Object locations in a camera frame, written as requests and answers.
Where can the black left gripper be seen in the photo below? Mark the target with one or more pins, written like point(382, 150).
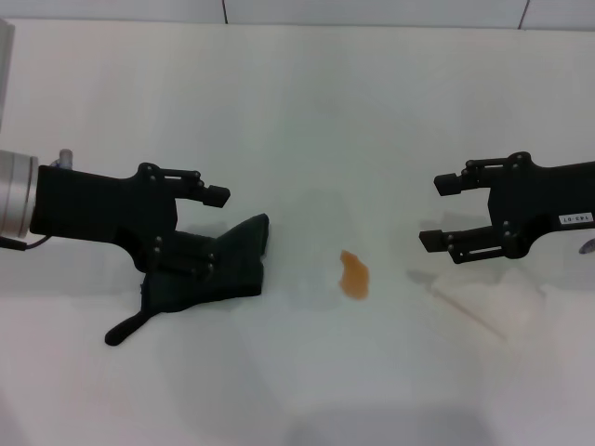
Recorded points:
point(93, 209)

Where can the brown liquid stain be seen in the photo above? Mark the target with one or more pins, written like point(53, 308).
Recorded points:
point(355, 279)

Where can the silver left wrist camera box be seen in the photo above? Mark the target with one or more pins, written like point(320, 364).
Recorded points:
point(5, 74)

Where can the white paper cup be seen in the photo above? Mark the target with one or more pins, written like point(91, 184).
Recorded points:
point(493, 302)

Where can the grey left wrist connector plug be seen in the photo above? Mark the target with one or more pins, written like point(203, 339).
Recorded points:
point(66, 158)

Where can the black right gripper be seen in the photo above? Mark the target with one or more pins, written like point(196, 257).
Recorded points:
point(548, 195)

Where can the dark blue rag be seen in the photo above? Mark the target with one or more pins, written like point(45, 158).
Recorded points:
point(237, 265)

